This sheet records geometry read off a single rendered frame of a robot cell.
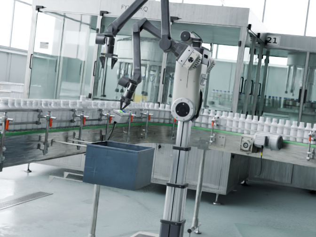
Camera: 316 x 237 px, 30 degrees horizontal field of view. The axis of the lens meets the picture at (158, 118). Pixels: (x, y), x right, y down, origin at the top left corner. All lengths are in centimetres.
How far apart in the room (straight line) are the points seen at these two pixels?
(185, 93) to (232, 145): 144
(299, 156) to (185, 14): 286
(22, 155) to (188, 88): 122
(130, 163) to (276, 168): 576
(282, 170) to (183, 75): 520
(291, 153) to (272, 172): 393
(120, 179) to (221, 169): 384
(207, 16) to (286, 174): 291
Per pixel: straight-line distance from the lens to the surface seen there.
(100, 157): 332
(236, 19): 704
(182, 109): 385
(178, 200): 395
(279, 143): 493
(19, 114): 317
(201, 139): 531
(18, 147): 315
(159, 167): 722
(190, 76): 383
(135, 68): 412
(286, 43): 885
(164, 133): 525
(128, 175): 327
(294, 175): 886
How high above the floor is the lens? 131
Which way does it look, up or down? 3 degrees down
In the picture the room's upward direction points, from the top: 7 degrees clockwise
